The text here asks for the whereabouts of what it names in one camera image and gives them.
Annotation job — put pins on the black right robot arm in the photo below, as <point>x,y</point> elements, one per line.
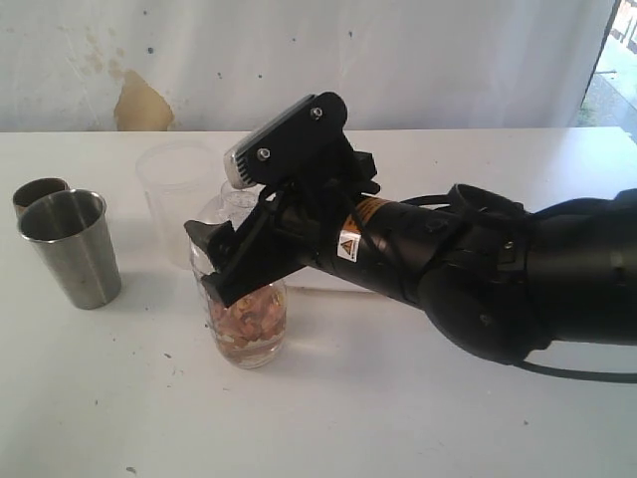
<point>496,280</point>

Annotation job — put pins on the translucent white plastic cup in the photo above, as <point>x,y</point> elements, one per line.
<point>178,178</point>

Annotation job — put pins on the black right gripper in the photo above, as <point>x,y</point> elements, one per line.
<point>310,176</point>

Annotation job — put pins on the clear dome shaker lid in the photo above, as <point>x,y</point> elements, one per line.
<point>229,204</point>

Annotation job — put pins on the clear plastic shaker cup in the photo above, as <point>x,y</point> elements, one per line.
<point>249,323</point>

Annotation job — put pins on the stainless steel cup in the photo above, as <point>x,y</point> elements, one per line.
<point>68,230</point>

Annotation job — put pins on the brown wooden cup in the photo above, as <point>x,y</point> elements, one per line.
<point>34,190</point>

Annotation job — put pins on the white rectangular plastic tray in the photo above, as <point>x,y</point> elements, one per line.
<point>351,289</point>

